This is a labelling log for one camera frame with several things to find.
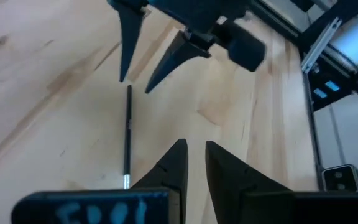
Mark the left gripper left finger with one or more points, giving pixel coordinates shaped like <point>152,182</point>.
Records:
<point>172,168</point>

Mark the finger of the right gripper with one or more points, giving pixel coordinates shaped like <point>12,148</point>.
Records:
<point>129,31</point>
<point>176,57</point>

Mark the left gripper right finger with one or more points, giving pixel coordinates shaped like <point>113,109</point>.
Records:
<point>228,174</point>

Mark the long black makeup brush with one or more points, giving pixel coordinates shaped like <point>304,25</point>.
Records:
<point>128,130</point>

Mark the silver aluminium bar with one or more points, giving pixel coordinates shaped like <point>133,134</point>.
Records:
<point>320,46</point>

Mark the black box with blue lights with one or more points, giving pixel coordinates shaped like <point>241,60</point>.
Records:
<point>328,77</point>

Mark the black metal table frame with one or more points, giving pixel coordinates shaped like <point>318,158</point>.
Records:
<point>312,127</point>

